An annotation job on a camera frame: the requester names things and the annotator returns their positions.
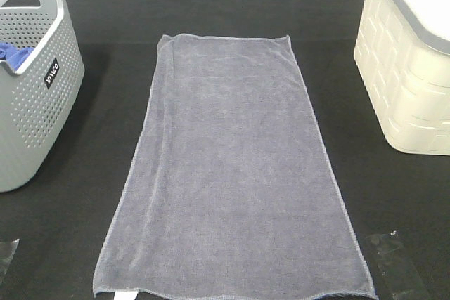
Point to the grey microfibre towel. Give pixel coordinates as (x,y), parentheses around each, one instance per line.
(230,193)

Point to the grey perforated laundry basket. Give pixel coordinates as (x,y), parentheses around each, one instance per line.
(38,95)

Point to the cream plastic storage basket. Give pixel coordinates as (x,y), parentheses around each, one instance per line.
(402,54)

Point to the middle clear tape strip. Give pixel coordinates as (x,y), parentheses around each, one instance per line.
(126,295)

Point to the clear tape strip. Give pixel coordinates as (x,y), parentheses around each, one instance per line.
(126,295)
(397,269)
(7,252)

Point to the black table mat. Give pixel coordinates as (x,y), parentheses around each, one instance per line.
(62,215)

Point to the blue cloth in basket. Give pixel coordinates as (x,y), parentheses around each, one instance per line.
(14,56)

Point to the right clear tape strip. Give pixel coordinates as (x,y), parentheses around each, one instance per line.
(397,269)

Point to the left clear tape strip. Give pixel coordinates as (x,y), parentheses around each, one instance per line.
(7,252)

